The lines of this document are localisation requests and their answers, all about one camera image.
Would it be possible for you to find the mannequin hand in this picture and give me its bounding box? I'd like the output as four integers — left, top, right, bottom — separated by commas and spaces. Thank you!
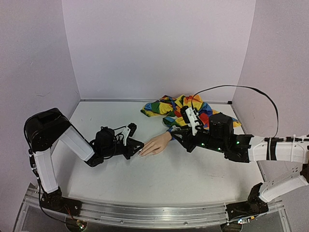
141, 131, 172, 157

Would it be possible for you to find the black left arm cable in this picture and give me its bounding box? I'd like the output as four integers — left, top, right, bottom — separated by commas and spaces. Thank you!
38, 195, 70, 224

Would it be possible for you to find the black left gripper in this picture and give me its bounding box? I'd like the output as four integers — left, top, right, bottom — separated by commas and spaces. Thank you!
103, 139, 144, 160

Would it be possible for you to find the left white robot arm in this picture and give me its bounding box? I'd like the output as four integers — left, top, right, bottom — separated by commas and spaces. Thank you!
24, 108, 144, 217

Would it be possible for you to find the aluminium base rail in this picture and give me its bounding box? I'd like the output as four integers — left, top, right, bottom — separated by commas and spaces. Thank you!
13, 187, 291, 232

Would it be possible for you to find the colourful rainbow jacket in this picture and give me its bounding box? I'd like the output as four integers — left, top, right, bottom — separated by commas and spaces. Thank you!
140, 94, 242, 141

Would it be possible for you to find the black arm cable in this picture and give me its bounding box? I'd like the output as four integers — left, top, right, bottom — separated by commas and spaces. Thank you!
190, 84, 279, 138
38, 195, 70, 224

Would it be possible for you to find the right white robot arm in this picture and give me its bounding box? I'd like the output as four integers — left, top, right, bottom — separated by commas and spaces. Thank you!
171, 112, 309, 221

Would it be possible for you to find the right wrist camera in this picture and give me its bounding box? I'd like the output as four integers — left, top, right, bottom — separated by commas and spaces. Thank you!
180, 106, 204, 136

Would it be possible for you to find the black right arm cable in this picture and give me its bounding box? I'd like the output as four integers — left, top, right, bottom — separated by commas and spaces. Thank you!
190, 84, 279, 138

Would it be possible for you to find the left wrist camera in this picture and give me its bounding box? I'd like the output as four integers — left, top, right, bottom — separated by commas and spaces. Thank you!
121, 123, 137, 146

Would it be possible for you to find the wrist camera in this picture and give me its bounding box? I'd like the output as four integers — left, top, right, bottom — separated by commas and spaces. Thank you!
121, 123, 137, 146
180, 106, 204, 136

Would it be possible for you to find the clear nail polish bottle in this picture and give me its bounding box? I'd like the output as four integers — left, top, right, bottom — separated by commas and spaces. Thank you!
169, 125, 182, 132

